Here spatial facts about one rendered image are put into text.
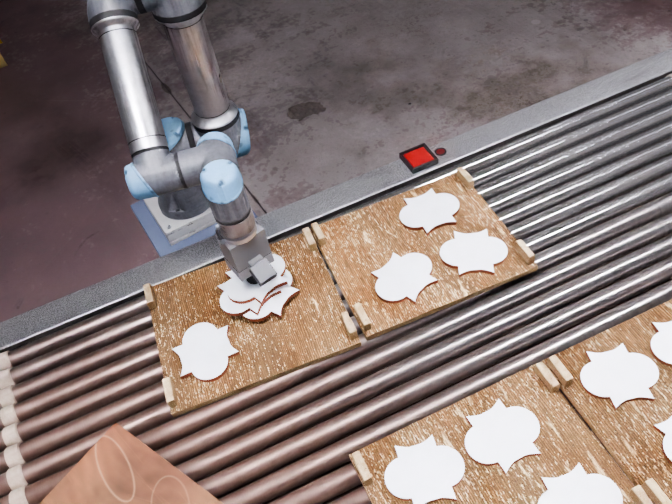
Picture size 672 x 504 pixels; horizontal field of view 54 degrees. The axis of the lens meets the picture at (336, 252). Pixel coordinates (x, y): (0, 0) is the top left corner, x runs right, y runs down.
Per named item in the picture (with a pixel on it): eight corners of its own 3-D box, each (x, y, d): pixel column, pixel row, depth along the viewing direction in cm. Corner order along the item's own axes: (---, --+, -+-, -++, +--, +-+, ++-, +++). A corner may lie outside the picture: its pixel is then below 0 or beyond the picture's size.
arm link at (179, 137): (152, 164, 174) (134, 121, 165) (202, 151, 175) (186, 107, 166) (154, 191, 166) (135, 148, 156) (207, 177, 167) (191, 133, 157)
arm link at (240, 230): (258, 212, 131) (223, 233, 128) (263, 227, 134) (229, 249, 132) (238, 193, 135) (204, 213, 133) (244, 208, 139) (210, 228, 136)
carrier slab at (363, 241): (310, 232, 162) (309, 227, 161) (460, 175, 168) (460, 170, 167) (367, 341, 140) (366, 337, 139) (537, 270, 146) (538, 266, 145)
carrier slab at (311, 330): (147, 292, 157) (145, 288, 156) (310, 234, 162) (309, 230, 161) (173, 418, 134) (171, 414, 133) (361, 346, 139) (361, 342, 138)
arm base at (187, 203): (151, 201, 180) (138, 172, 173) (199, 175, 185) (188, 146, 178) (175, 228, 170) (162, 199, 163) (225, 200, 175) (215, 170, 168)
